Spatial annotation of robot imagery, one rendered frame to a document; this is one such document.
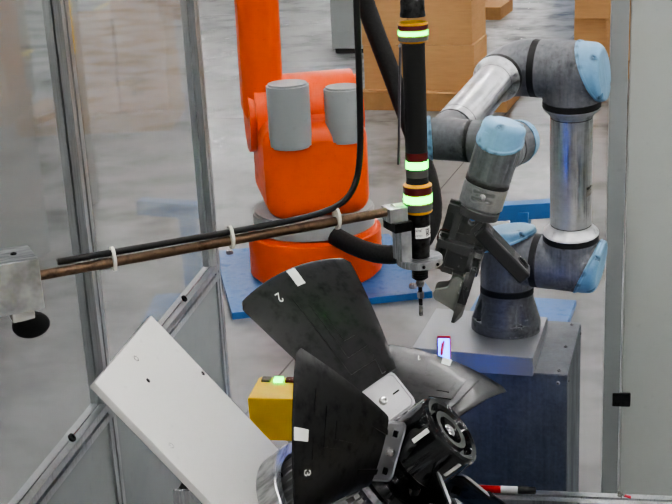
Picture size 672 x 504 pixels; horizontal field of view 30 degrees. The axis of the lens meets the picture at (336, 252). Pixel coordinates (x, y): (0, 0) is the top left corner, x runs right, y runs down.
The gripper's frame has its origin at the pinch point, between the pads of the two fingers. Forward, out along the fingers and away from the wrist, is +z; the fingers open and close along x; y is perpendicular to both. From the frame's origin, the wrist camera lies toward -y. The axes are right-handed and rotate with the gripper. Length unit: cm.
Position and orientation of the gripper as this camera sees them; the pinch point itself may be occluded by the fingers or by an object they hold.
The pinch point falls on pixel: (458, 316)
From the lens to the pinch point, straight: 217.2
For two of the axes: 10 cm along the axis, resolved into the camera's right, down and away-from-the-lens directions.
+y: -9.5, -2.9, 1.0
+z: -2.4, 9.1, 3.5
